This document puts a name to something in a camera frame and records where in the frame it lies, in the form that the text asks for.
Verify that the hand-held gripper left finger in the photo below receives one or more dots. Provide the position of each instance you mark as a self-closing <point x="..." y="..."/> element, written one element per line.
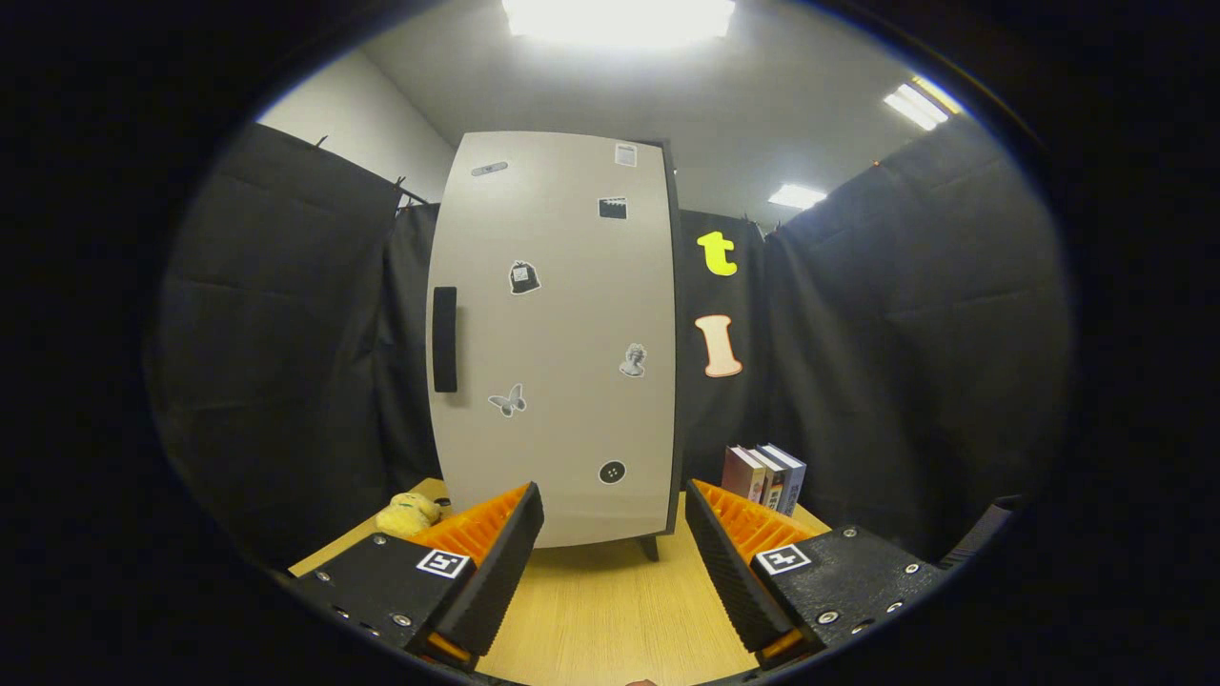
<point x="500" y="572"/>

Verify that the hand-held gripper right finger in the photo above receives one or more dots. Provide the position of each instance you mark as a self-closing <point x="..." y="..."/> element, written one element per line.
<point x="734" y="572"/>

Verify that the beige cabinet door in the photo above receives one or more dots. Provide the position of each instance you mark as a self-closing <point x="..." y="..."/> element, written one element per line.
<point x="562" y="314"/>

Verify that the dark grey cabinet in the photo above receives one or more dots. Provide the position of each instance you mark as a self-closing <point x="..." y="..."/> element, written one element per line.
<point x="648" y="548"/>

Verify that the dark spine book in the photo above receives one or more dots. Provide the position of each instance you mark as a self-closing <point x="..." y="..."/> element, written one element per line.
<point x="772" y="486"/>

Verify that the yellow plush toy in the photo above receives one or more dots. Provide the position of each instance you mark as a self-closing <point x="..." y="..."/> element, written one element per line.
<point x="408" y="516"/>

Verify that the blue grey spine book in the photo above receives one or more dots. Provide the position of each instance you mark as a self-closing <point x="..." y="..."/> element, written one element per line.
<point x="793" y="481"/>

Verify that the black backdrop cloth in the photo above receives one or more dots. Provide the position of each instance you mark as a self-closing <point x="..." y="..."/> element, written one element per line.
<point x="286" y="353"/>

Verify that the small ceiling light panel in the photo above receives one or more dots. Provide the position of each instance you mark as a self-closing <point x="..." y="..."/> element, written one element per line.
<point x="797" y="196"/>

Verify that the double ceiling light panel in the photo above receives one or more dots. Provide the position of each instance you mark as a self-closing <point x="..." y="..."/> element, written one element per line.
<point x="917" y="105"/>

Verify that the large ceiling light panel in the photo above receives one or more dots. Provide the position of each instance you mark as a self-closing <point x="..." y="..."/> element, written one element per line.
<point x="620" y="21"/>

